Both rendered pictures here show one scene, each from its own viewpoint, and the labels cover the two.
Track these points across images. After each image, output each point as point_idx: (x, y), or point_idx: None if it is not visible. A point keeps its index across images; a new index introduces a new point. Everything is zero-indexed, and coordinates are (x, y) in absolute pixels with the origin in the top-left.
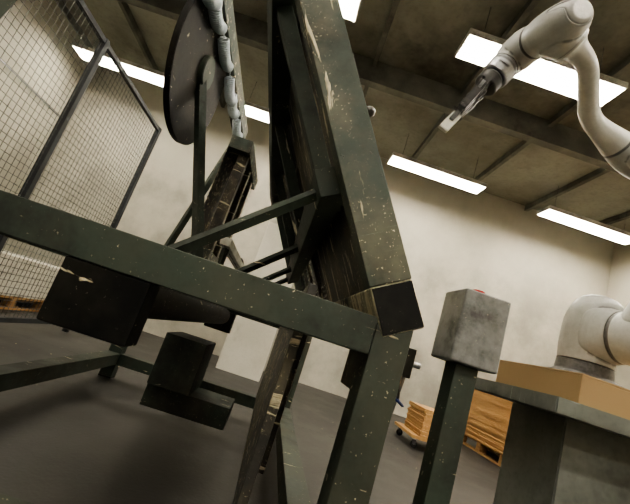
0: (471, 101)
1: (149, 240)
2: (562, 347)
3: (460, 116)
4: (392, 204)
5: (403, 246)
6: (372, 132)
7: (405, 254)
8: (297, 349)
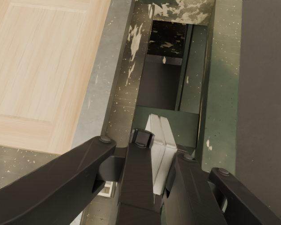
0: (258, 200)
1: (194, 150)
2: None
3: (176, 147)
4: (239, 70)
5: (241, 26)
6: (235, 168)
7: (241, 18)
8: (184, 36)
